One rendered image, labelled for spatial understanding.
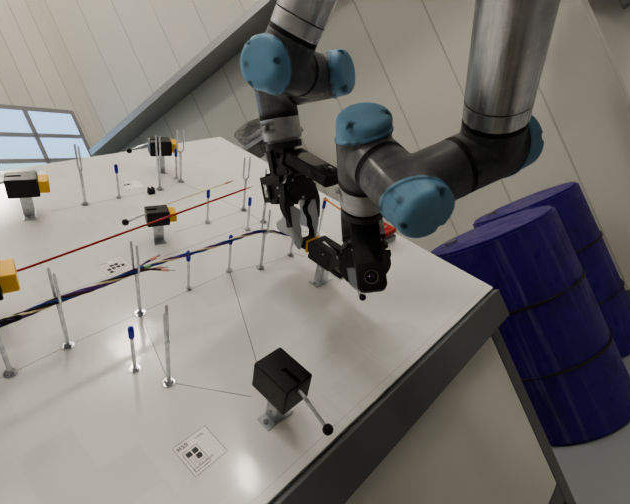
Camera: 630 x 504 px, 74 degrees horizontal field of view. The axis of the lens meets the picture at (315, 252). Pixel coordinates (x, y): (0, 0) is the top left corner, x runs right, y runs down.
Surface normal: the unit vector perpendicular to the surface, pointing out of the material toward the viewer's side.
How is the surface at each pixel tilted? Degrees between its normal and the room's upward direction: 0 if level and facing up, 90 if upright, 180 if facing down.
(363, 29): 90
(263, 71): 90
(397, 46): 90
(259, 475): 46
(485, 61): 105
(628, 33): 90
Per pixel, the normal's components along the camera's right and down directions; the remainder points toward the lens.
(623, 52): -0.44, 0.21
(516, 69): -0.03, 0.76
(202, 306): 0.16, -0.82
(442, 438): 0.62, -0.26
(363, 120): -0.08, -0.67
